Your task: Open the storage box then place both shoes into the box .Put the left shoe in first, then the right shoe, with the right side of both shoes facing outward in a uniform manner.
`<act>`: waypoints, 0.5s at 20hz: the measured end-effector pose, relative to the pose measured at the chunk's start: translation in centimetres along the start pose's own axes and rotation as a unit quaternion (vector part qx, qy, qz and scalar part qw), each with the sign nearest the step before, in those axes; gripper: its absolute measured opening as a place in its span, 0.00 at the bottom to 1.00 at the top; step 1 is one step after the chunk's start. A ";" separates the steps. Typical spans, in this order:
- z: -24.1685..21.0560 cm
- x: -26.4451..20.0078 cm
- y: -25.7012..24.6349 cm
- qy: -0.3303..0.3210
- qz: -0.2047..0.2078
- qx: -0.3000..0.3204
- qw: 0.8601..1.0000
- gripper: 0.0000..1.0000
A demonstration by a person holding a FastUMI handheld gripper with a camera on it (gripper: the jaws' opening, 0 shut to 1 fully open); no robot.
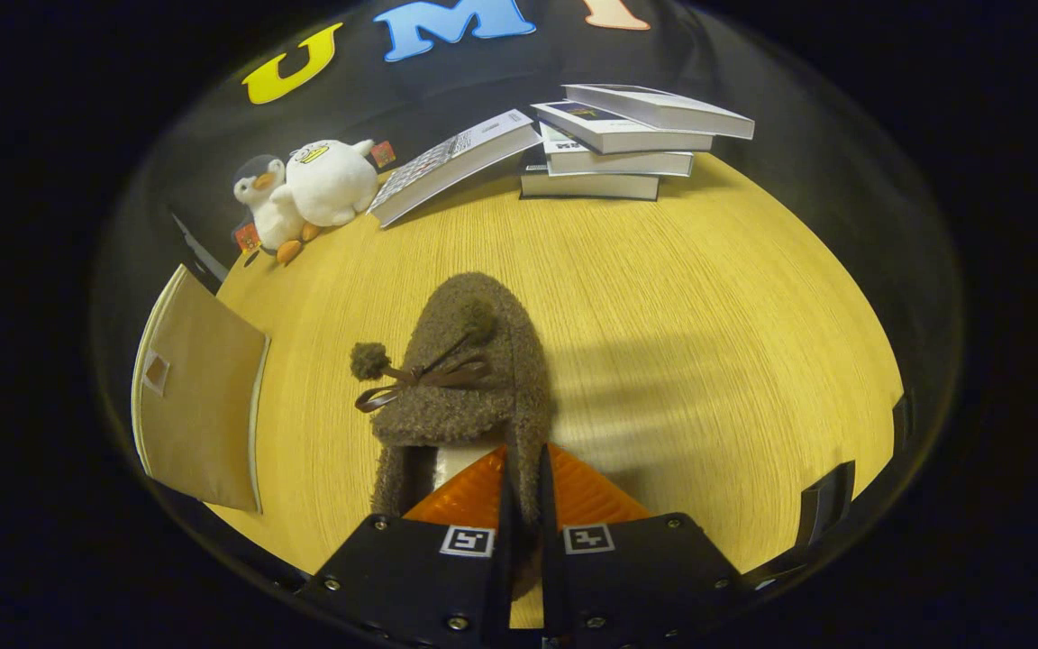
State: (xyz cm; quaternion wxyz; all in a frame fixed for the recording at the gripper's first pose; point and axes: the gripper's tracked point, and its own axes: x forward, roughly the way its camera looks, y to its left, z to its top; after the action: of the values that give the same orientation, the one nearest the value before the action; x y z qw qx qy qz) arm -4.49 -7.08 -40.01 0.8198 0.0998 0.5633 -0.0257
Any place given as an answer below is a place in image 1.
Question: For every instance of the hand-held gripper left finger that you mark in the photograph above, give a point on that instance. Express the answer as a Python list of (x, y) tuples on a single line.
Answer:
[(411, 577)]

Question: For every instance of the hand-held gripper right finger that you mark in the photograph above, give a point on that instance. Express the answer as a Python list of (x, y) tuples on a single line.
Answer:
[(645, 568)]

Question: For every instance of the brown fuzzy shoe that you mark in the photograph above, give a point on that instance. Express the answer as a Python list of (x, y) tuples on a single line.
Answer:
[(483, 397)]

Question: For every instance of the beige fabric storage box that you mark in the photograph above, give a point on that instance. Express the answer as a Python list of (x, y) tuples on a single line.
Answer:
[(204, 406)]

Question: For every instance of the dark cover stacked book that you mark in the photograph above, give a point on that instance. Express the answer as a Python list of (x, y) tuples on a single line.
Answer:
[(587, 187)]

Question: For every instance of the grey penguin plush toy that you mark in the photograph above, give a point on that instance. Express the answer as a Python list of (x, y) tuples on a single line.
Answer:
[(268, 207)]

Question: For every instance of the white duck plush toy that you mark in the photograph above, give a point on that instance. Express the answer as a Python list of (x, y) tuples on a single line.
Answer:
[(330, 185)]

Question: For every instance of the white stacked book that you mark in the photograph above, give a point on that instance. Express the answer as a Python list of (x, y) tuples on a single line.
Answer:
[(618, 164)]

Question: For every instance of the leaning patterned cover book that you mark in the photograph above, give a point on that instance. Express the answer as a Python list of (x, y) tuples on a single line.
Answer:
[(447, 167)]

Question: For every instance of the white book dark picture cover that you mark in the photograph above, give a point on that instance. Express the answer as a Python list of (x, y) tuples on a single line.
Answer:
[(663, 110)]

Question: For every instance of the black bracket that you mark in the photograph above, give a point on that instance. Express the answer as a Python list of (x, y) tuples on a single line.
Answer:
[(827, 500)]

